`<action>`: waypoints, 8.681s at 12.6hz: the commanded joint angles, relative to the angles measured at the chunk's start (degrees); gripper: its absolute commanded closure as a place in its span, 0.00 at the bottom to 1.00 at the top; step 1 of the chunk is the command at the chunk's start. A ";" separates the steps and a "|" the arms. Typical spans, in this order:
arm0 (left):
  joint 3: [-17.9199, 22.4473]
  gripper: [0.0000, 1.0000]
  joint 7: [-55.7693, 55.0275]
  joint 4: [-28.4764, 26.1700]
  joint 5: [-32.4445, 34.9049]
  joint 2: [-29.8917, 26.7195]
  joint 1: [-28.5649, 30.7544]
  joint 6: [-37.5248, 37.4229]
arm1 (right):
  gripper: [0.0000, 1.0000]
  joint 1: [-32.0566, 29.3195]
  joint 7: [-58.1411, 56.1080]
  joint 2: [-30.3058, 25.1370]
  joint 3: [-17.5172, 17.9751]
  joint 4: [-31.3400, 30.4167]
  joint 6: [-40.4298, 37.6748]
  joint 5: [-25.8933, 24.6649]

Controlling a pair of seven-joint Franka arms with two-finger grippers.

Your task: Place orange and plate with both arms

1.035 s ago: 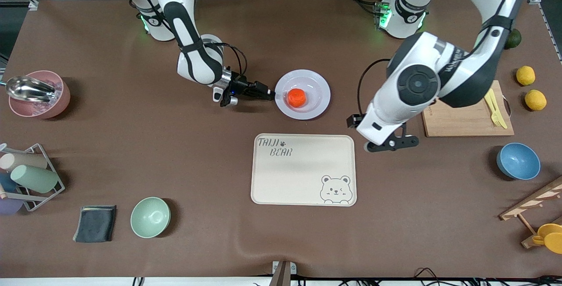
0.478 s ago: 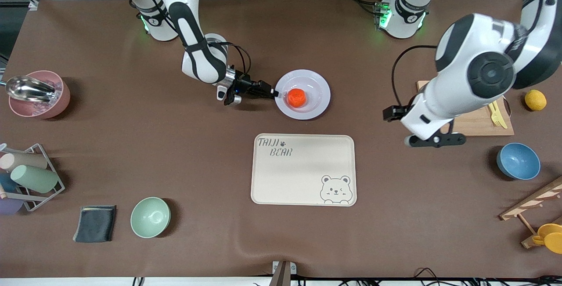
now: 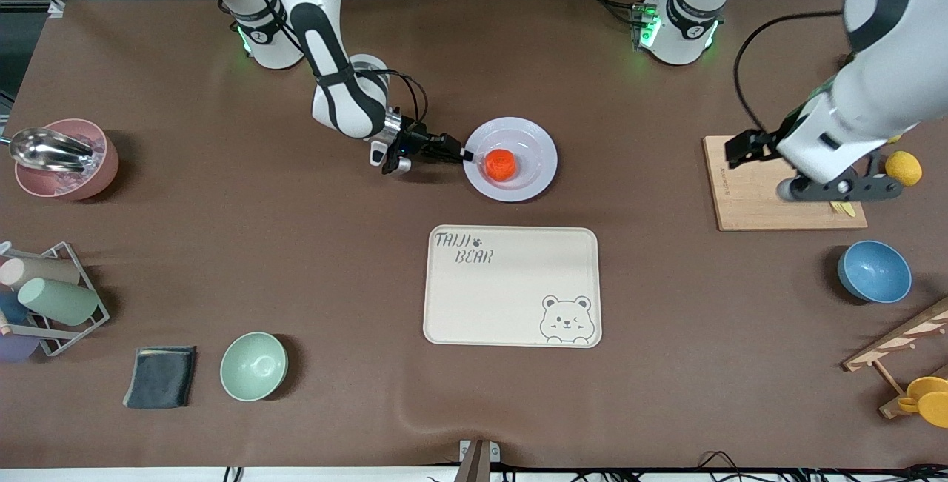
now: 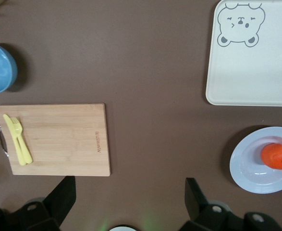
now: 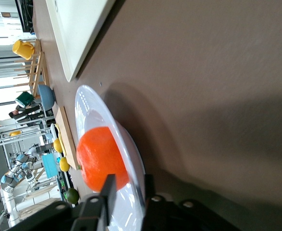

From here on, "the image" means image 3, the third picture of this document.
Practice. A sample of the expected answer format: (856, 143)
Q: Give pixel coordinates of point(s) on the mint green cup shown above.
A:
(59, 302)

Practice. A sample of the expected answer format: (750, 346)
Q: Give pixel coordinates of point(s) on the wooden cutting board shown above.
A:
(748, 204)

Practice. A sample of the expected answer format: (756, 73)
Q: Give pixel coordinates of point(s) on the mint green bowl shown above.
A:
(253, 367)

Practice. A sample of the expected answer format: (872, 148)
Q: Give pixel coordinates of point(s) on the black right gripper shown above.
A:
(417, 141)

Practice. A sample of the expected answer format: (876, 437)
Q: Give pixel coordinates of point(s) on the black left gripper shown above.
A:
(768, 141)

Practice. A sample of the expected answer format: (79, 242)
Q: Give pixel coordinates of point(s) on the purple cup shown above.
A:
(15, 347)

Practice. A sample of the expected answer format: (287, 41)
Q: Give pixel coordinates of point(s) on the blue cup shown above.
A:
(11, 308)

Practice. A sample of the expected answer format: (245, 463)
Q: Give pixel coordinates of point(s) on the lavender round plate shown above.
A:
(529, 141)

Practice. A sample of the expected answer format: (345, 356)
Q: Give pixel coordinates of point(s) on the cream bear print tray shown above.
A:
(481, 304)

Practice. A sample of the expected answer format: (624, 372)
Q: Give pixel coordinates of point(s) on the dark grey folded cloth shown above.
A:
(159, 378)

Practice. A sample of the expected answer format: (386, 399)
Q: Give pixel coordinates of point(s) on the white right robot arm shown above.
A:
(348, 97)

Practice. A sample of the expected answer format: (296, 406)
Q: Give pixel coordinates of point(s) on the metal table clamp bracket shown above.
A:
(478, 460)

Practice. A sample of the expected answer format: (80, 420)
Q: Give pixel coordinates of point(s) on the shiny metal scoop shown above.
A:
(44, 149)

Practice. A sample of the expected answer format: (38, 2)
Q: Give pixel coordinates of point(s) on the yellow lemon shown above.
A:
(907, 167)

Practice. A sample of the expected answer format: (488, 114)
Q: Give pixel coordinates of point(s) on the orange mandarin fruit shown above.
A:
(501, 165)

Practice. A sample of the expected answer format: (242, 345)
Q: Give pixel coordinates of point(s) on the wooden mug rack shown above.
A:
(889, 345)

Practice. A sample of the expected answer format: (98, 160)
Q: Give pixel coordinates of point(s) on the blue bowl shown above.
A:
(875, 272)

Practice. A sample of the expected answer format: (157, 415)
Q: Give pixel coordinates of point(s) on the yellow mug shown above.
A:
(933, 404)

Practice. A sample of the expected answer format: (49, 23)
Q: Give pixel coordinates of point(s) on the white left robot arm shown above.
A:
(852, 119)

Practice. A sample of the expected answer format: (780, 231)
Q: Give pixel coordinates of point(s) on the pink bowl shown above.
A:
(100, 171)

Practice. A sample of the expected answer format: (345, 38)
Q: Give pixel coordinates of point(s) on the beige cup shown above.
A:
(44, 271)

